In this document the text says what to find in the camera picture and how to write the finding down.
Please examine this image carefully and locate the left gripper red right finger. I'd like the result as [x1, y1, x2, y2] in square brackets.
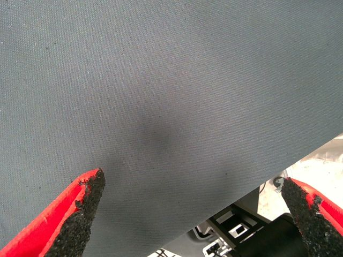
[280, 176, 343, 257]

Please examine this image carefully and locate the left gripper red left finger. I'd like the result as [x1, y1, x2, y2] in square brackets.
[0, 168, 106, 257]

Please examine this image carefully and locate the black cylindrical robot torso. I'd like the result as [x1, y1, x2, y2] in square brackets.
[233, 214, 309, 257]

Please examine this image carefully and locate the black caster wheel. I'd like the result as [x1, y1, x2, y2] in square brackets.
[272, 176, 285, 192]

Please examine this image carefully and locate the white socket plate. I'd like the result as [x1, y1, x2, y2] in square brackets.
[202, 239, 231, 256]

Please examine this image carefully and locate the dark grey table cloth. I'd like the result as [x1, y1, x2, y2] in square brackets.
[0, 0, 343, 257]

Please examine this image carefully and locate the black metal frame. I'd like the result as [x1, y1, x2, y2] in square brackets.
[207, 203, 271, 246]

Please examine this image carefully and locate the white curved bracket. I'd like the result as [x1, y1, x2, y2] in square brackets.
[192, 224, 215, 238]

